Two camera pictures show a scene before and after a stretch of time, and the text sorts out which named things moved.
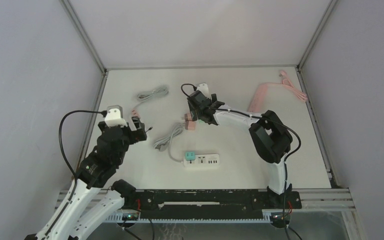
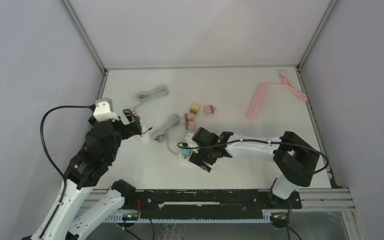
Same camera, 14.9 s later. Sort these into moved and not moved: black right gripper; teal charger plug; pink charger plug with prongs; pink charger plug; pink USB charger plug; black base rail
Moved: black right gripper; teal charger plug
Not moved: pink charger plug with prongs; black base rail; pink charger plug; pink USB charger plug
